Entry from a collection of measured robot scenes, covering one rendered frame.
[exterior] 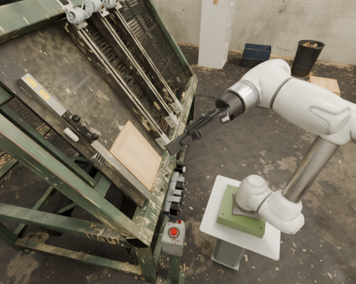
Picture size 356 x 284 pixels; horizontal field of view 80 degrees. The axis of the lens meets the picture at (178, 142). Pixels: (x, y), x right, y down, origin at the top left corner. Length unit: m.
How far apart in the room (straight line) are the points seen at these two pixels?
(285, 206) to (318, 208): 1.60
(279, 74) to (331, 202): 2.48
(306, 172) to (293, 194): 0.14
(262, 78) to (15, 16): 1.06
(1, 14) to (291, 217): 1.64
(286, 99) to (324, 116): 0.09
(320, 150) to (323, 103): 0.61
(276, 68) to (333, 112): 0.19
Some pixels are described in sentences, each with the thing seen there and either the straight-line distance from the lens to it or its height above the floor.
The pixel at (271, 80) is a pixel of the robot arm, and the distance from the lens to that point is 0.65.
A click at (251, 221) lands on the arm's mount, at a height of 0.83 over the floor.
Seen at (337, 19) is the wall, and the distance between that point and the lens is 6.54.
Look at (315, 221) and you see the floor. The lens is 2.79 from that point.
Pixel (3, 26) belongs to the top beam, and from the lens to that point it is 1.22.
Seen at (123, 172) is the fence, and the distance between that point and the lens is 1.32.
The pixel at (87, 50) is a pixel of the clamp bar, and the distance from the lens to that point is 1.53.
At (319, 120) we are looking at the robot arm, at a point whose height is 1.82.
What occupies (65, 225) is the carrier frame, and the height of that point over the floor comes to 0.79.
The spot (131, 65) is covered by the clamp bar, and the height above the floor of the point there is 1.46.
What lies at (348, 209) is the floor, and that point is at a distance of 3.08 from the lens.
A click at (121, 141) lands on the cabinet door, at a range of 1.41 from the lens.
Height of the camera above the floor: 2.12
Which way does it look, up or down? 42 degrees down
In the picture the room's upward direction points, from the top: straight up
